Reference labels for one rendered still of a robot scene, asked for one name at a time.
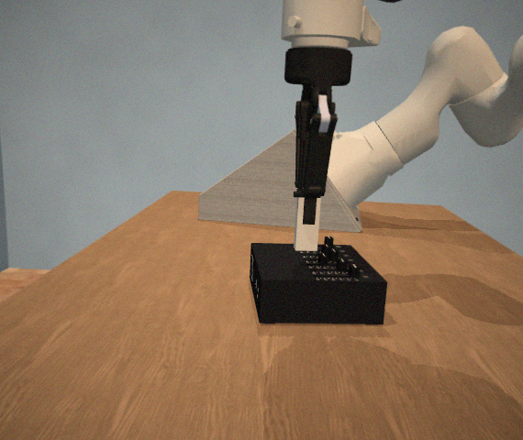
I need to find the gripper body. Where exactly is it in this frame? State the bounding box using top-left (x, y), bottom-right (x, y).
top-left (284, 47), bottom-right (352, 132)

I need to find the black lighting desk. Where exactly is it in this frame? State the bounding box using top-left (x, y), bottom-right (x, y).
top-left (250, 236), bottom-right (387, 325)

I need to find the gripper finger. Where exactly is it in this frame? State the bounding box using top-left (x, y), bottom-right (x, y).
top-left (295, 101), bottom-right (304, 226)
top-left (294, 95), bottom-right (338, 251)

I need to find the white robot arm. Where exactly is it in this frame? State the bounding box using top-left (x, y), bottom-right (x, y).
top-left (281, 0), bottom-right (523, 212)

